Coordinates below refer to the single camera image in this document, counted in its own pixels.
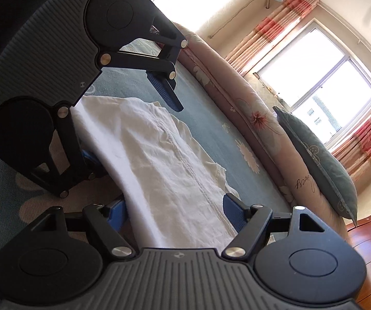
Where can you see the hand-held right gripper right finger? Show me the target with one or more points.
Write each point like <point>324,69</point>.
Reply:
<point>234,211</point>

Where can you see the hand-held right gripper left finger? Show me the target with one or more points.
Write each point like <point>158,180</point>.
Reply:
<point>117,214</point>

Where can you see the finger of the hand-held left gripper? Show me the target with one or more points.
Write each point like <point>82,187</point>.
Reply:
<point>72,145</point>
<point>166,93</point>

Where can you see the white printed long-sleeve shirt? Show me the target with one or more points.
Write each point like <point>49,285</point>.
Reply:
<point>159,168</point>

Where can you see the pink floral quilt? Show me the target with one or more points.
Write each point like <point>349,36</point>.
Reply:
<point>256,116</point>

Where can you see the teal floral pillow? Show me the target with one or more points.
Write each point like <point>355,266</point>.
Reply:
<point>321,164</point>

